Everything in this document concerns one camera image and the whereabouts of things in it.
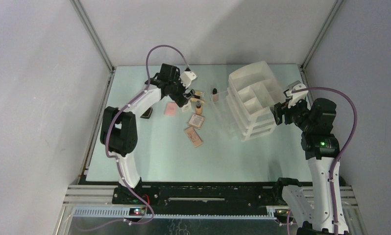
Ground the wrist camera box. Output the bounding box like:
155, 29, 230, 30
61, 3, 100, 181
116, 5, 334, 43
283, 81, 308, 108
180, 70, 197, 89

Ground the aluminium frame rail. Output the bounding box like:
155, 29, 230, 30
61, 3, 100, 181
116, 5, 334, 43
70, 0, 115, 73

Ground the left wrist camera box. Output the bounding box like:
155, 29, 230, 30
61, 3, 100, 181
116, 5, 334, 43
180, 70, 197, 89

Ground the tan rectangular makeup palette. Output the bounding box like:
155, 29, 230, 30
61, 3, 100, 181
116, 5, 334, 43
184, 127, 203, 147

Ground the clear acrylic drawer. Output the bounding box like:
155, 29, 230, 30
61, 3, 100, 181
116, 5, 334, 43
211, 91, 243, 141

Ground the white cosmetic box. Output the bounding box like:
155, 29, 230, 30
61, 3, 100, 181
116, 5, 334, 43
181, 101, 192, 112

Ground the square tan makeup compact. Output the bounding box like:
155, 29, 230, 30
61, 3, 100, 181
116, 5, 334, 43
187, 114, 205, 130

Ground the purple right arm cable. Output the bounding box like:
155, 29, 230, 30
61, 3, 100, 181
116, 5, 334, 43
286, 87, 359, 235

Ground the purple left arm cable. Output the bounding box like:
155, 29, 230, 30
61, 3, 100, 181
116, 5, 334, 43
104, 45, 191, 226

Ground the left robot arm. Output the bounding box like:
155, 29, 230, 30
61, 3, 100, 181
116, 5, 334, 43
100, 64, 197, 204

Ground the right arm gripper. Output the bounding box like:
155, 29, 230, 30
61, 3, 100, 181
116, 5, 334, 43
270, 95, 314, 132

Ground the pink makeup compact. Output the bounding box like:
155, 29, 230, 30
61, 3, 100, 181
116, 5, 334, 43
164, 102, 178, 117

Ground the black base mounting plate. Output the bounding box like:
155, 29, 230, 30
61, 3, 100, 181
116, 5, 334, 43
112, 177, 301, 216

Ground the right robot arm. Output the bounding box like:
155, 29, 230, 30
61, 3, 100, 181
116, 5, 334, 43
271, 98, 349, 235

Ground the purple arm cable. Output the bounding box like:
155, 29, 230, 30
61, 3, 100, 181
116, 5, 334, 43
286, 87, 359, 235
104, 45, 191, 226

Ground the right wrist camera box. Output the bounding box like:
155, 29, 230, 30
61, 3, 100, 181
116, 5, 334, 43
283, 81, 308, 108

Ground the white plastic drawer organizer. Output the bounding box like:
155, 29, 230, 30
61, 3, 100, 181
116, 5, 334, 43
226, 61, 285, 141

